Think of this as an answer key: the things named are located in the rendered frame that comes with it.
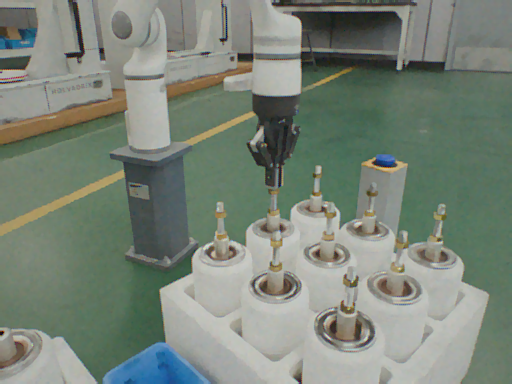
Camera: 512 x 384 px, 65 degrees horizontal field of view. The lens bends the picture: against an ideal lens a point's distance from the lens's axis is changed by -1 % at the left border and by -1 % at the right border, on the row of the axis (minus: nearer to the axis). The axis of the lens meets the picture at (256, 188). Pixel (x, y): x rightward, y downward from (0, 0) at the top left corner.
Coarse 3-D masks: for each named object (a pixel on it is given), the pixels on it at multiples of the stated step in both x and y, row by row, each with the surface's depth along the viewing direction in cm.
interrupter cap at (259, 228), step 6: (258, 222) 74; (264, 222) 74; (282, 222) 74; (288, 222) 74; (252, 228) 72; (258, 228) 72; (264, 228) 72; (282, 228) 72; (288, 228) 72; (258, 234) 70; (264, 234) 70; (270, 234) 70; (282, 234) 70; (288, 234) 70
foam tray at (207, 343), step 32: (192, 288) 69; (192, 320) 62; (224, 320) 61; (448, 320) 61; (480, 320) 67; (192, 352) 65; (224, 352) 57; (256, 352) 55; (416, 352) 55; (448, 352) 58
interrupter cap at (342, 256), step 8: (312, 248) 66; (320, 248) 66; (336, 248) 66; (344, 248) 66; (304, 256) 63; (312, 256) 63; (320, 256) 64; (336, 256) 64; (344, 256) 63; (320, 264) 61; (328, 264) 61; (336, 264) 61; (344, 264) 61
